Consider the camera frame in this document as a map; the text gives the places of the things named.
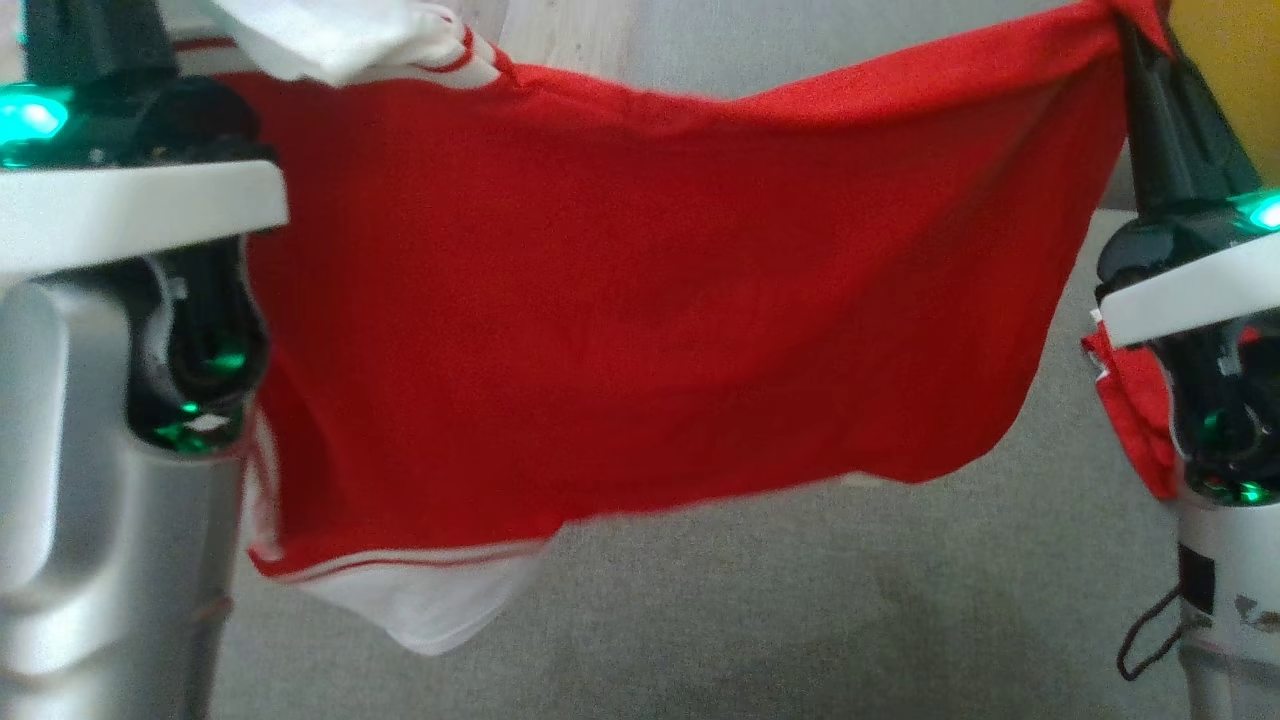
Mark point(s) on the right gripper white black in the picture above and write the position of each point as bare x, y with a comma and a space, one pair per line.
1190, 270

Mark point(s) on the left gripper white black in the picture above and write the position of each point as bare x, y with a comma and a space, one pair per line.
130, 200

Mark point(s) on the red garment with white trim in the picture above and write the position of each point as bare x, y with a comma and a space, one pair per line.
1135, 410

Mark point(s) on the red shirt white striped sleeves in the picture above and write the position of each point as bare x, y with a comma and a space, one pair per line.
650, 300

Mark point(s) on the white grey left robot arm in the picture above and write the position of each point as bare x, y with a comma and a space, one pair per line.
80, 480

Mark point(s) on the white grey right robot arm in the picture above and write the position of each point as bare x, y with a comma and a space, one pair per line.
1230, 560

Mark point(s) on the yellow pillow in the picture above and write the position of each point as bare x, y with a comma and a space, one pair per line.
1230, 70

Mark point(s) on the grey sofa back cushion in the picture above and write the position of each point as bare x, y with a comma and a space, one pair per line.
800, 40

